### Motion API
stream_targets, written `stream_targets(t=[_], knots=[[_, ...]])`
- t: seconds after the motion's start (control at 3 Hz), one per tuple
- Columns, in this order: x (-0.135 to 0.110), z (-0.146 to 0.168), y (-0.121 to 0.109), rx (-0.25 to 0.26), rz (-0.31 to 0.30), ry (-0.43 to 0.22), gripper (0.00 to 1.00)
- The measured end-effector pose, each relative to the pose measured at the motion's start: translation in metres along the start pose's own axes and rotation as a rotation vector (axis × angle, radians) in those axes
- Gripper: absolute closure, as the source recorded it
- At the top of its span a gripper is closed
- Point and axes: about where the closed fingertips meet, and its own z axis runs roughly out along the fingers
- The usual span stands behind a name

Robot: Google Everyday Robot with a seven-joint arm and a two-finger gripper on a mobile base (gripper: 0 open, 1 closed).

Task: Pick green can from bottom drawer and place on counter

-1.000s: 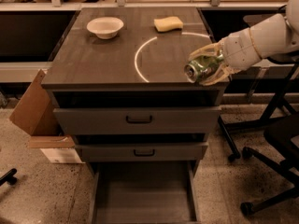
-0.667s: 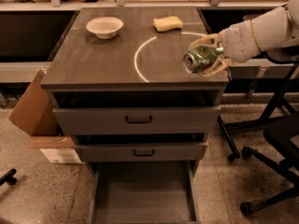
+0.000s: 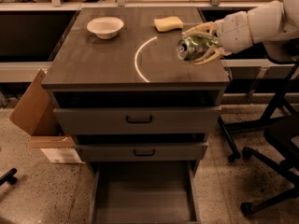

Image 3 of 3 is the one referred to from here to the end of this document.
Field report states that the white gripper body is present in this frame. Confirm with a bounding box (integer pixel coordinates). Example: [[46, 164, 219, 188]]
[[216, 11, 253, 53]]

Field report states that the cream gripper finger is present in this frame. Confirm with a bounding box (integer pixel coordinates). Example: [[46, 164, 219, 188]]
[[182, 21, 218, 38], [193, 45, 230, 65]]

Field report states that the crushed green can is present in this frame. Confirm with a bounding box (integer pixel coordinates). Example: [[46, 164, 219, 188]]
[[177, 35, 219, 61]]

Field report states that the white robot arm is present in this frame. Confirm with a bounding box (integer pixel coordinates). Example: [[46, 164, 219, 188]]
[[177, 0, 299, 65]]

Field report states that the grey top drawer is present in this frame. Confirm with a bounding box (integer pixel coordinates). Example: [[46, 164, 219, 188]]
[[54, 91, 221, 135]]

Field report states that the grey drawer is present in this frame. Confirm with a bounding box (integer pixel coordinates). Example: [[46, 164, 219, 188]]
[[88, 161, 201, 224], [54, 91, 221, 135], [75, 133, 208, 162]]

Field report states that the grey drawer cabinet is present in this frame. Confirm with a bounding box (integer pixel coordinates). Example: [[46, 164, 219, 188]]
[[40, 6, 232, 224]]

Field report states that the grey middle drawer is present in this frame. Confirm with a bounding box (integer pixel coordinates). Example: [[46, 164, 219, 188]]
[[75, 133, 208, 162]]

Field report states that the grey bottom drawer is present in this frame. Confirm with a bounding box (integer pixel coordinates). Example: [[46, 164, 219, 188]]
[[88, 161, 201, 224]]

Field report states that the yellow sponge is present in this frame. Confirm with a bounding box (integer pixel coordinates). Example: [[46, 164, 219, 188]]
[[154, 16, 183, 32]]

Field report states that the black office chair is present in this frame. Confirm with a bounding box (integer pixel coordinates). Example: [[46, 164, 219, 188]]
[[217, 112, 299, 217]]

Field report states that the white bowl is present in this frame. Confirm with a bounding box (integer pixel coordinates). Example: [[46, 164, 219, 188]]
[[87, 17, 124, 39]]

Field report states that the brown cardboard box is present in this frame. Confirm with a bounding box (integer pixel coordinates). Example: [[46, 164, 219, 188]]
[[9, 70, 82, 163]]

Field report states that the black chair wheel left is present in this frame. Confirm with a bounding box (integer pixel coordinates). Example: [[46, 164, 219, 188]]
[[0, 168, 17, 186]]

